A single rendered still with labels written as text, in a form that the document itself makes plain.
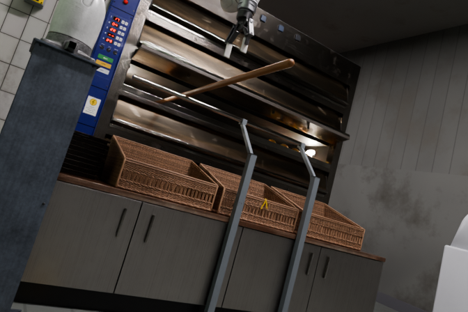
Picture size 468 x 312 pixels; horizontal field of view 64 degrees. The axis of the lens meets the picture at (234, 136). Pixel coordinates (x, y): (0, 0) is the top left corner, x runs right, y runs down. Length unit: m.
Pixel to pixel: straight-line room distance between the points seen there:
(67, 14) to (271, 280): 1.75
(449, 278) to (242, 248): 2.14
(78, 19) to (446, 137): 4.31
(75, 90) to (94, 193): 0.65
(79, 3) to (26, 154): 0.54
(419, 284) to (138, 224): 3.52
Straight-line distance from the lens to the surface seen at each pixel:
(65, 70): 1.40
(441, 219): 4.77
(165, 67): 2.54
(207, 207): 2.13
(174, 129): 2.55
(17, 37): 2.47
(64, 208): 1.89
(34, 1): 2.46
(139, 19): 2.60
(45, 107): 1.38
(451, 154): 4.92
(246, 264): 2.26
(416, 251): 4.86
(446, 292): 3.87
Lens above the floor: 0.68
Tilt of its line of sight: 9 degrees up
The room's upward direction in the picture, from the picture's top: 16 degrees clockwise
